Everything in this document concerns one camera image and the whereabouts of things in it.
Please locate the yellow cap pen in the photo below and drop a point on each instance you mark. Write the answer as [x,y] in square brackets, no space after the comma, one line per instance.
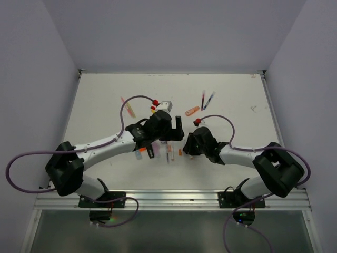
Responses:
[152,108]

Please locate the aluminium front rail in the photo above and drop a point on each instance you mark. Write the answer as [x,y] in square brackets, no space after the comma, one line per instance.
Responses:
[175,200]

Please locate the clear purple gel pen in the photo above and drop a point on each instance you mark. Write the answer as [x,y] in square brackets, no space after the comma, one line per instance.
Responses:
[167,153]

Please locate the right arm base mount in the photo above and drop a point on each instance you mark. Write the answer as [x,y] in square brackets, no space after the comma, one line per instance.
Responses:
[231,198]

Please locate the purple highlighter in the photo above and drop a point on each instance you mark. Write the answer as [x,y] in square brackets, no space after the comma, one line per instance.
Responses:
[156,149]

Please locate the white peach marker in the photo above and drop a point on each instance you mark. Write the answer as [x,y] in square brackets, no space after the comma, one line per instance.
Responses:
[172,151]

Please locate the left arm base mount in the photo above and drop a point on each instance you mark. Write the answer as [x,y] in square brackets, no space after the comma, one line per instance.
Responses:
[100,210]

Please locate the yellow pink pen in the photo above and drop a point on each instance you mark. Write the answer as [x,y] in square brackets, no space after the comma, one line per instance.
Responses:
[128,108]

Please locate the light blue highlighter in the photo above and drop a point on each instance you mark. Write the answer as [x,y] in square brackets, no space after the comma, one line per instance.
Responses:
[138,154]

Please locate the blue gel pen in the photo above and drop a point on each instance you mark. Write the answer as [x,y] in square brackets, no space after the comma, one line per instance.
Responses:
[209,100]

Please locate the red gel pen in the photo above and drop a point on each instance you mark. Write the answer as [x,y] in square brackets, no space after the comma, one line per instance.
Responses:
[203,98]

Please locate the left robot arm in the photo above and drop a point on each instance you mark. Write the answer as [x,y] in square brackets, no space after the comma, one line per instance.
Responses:
[67,166]

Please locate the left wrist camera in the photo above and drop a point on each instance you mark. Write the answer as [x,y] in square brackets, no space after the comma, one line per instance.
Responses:
[165,106]

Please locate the black orange highlighter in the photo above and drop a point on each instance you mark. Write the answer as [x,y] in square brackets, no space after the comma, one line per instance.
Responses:
[150,151]

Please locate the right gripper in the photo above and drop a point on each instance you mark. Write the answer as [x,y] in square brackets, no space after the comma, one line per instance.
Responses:
[188,147]

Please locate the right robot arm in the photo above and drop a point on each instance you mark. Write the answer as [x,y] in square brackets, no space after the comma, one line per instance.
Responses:
[278,171]

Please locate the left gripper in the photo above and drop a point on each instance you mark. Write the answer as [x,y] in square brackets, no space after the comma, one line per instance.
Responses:
[174,134]

